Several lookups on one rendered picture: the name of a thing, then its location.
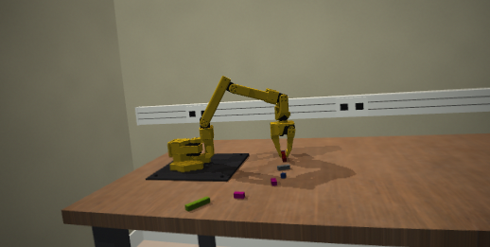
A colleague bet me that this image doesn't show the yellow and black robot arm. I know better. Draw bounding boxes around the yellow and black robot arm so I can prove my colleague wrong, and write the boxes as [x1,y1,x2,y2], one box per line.
[169,76,290,172]

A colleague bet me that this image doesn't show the red rod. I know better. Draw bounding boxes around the red rod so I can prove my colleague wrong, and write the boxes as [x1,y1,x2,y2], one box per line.
[281,151,287,162]

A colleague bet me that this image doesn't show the lime green rectangular rod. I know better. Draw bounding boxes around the lime green rectangular rod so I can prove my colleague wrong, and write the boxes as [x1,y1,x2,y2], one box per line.
[185,196,210,212]

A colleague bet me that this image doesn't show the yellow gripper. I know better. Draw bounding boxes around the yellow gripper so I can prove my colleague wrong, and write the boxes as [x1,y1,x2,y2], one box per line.
[271,120,295,158]

